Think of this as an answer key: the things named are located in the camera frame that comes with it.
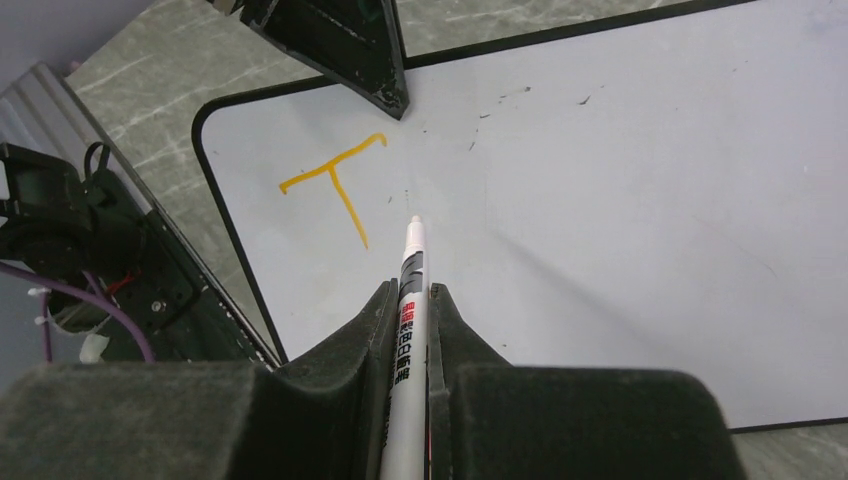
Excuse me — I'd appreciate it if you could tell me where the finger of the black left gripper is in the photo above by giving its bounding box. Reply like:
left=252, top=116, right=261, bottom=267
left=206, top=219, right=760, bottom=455
left=212, top=0, right=410, bottom=120

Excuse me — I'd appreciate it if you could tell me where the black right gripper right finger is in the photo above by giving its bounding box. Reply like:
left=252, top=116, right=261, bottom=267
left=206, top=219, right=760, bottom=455
left=428, top=284, right=746, bottom=479

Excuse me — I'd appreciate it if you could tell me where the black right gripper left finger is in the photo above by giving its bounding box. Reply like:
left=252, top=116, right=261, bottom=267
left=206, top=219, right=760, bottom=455
left=1, top=280, right=398, bottom=479

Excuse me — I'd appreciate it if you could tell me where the white whiteboard marker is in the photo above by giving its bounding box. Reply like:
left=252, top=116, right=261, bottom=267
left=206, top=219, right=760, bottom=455
left=380, top=215, right=430, bottom=479

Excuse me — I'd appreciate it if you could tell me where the white whiteboard black frame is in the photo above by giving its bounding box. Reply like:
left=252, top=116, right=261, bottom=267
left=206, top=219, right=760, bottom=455
left=192, top=1, right=847, bottom=428

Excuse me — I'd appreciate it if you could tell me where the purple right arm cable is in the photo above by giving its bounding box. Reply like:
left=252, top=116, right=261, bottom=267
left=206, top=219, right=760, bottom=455
left=0, top=261, right=157, bottom=364

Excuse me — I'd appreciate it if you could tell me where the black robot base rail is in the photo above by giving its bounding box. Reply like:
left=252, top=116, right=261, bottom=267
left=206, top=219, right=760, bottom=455
left=1, top=63, right=282, bottom=367

